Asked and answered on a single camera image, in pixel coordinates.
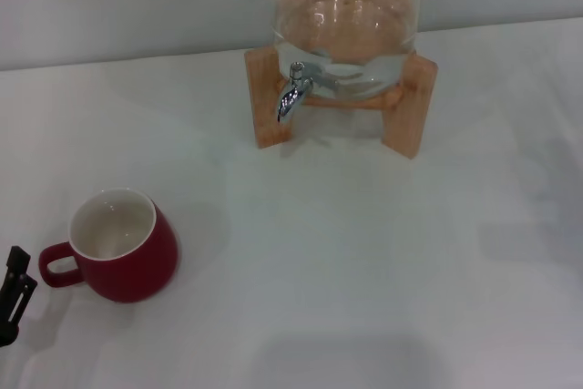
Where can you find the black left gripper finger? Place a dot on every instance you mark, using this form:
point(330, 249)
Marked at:
point(13, 302)

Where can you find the red ceramic cup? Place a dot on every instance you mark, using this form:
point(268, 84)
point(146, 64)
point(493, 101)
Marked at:
point(136, 266)

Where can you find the chrome faucet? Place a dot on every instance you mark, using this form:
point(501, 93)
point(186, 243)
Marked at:
point(291, 97)

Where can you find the wooden dispenser stand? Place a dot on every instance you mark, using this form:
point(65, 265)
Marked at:
point(407, 111)

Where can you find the glass water dispenser jar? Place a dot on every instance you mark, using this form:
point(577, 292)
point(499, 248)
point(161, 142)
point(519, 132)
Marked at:
point(346, 15)

